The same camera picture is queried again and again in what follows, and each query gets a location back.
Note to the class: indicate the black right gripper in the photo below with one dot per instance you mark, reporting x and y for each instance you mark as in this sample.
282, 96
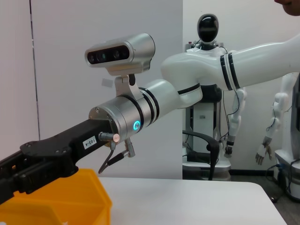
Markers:
61, 150

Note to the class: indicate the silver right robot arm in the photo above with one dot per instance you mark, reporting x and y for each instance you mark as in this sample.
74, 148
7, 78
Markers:
187, 68

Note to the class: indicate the yellow plastic bin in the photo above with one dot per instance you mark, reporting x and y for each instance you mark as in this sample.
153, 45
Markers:
82, 199

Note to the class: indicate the white and black flat device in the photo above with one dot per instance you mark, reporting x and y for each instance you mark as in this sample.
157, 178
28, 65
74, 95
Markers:
140, 47

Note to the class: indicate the black office chair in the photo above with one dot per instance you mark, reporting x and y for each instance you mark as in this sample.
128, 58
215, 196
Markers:
212, 145

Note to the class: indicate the white grey humanoid robot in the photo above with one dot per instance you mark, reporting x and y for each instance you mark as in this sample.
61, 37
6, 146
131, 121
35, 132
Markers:
281, 103

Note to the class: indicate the grey wall label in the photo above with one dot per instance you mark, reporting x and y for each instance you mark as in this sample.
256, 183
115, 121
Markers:
107, 83

